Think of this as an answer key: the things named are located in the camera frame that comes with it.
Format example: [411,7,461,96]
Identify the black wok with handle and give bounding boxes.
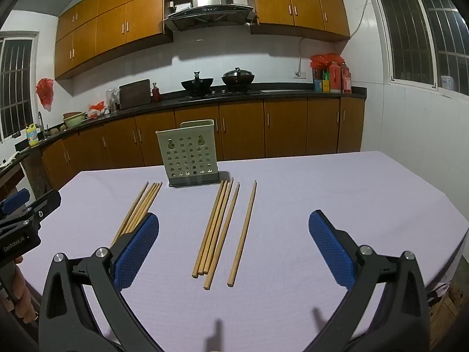
[181,70,215,93]

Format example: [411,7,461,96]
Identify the small barred window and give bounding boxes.
[0,30,40,144]

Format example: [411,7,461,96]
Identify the red oil bottle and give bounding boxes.
[329,62,343,94]
[341,62,353,94]

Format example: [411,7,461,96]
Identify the person's left hand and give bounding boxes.
[7,255,39,324]

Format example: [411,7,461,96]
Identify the black kitchen countertop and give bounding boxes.
[15,85,367,155]

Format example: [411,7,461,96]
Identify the large barred window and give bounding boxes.
[362,0,469,97]

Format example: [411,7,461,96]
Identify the wooden chopstick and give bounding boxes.
[120,182,154,237]
[192,182,224,278]
[131,182,160,229]
[125,182,157,233]
[198,181,228,276]
[110,181,149,248]
[203,178,234,274]
[140,182,163,220]
[227,180,257,287]
[204,182,240,290]

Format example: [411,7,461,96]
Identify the lilac tablecloth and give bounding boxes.
[16,150,469,352]

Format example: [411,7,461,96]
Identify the green perforated utensil holder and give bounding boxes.
[156,119,221,188]

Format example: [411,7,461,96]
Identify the yellow detergent bottle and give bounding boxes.
[25,123,39,148]

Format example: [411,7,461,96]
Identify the white wall cable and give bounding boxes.
[349,0,375,39]

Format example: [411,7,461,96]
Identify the hanging red plastic bag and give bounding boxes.
[35,78,54,111]

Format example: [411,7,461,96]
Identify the wooden wall cabinets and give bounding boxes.
[54,0,351,80]

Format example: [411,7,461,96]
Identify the dark cutting board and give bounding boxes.
[119,79,152,110]

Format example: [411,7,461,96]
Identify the black wok with lid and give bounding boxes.
[221,67,256,88]

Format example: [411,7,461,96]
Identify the red bag over bottles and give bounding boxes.
[310,53,345,69]

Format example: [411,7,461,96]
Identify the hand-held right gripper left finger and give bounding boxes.
[38,211,164,352]

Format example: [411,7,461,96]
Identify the green basin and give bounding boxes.
[62,111,87,129]

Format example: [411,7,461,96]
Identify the glass jars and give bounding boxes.
[106,87,121,113]

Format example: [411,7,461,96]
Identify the red and white plastic bag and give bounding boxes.
[87,101,108,119]

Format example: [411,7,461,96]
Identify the colourful carton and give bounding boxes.
[313,69,331,93]

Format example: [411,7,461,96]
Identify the gas stove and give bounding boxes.
[178,87,261,100]

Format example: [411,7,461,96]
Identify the wooden base cabinets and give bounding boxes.
[40,96,367,192]

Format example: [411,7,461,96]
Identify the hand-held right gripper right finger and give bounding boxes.
[308,210,432,352]

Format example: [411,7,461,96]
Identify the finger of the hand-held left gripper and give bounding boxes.
[20,189,62,230]
[0,188,31,216]

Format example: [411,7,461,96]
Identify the steel range hood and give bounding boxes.
[163,0,257,32]

